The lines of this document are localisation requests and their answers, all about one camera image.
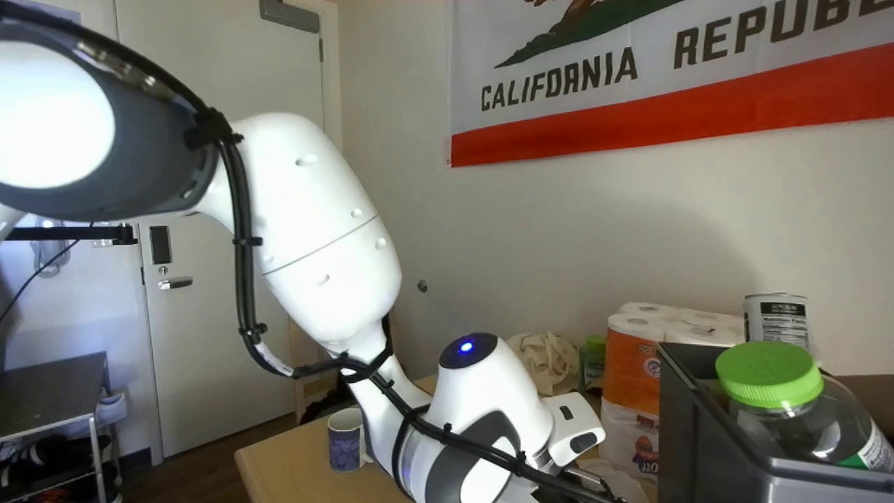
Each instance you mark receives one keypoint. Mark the white canister with label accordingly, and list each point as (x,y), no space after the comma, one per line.
(777,318)

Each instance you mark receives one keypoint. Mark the white towel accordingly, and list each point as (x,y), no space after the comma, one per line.
(614,478)

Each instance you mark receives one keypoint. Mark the white door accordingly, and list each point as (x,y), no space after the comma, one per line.
(209,279)

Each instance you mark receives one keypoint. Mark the purple patterned mug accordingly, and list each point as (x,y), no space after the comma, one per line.
(346,440)

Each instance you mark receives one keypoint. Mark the clear jar with green lid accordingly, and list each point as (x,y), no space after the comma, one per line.
(796,412)

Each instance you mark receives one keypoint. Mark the flag on wall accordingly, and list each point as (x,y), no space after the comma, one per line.
(670,84)

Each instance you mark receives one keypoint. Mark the beige tote bag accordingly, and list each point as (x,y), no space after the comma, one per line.
(548,360)

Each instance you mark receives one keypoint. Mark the dark grey bin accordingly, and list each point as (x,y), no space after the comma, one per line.
(698,447)

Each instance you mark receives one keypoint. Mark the green lidded container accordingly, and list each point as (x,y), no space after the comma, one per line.
(594,360)

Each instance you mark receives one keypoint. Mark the pack of paper towels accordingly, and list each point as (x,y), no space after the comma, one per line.
(639,377)

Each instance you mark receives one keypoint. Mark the metal shoe rack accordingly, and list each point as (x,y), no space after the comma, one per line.
(49,419)

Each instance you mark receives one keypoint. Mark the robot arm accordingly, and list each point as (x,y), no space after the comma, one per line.
(314,244)

